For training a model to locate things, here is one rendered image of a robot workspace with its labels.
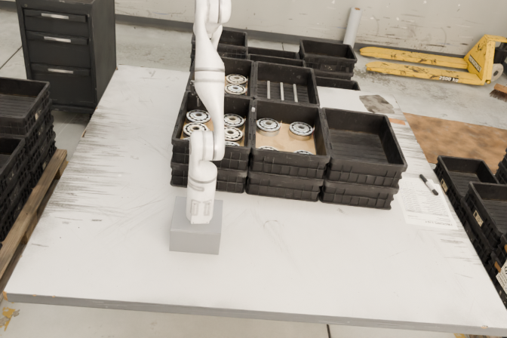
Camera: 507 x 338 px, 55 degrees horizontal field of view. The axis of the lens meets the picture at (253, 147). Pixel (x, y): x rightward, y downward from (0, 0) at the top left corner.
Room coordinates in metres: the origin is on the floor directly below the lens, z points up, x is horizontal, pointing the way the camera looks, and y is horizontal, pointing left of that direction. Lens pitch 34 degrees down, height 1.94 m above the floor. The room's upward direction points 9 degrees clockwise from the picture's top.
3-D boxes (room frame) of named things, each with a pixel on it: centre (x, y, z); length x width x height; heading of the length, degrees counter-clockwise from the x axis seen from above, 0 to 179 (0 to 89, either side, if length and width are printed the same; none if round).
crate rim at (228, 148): (1.69, 0.17, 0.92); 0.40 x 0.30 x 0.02; 4
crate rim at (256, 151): (1.71, -0.13, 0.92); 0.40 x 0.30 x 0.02; 4
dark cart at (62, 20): (3.09, 1.34, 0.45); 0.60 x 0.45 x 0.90; 6
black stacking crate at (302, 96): (2.11, -0.10, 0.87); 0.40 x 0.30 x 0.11; 4
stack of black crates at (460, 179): (2.40, -1.30, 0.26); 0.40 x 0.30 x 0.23; 6
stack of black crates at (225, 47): (3.39, 0.36, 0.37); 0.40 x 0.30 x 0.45; 96
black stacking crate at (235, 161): (1.69, 0.17, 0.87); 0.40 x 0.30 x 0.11; 4
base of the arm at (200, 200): (1.25, 0.15, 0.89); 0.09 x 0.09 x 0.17; 13
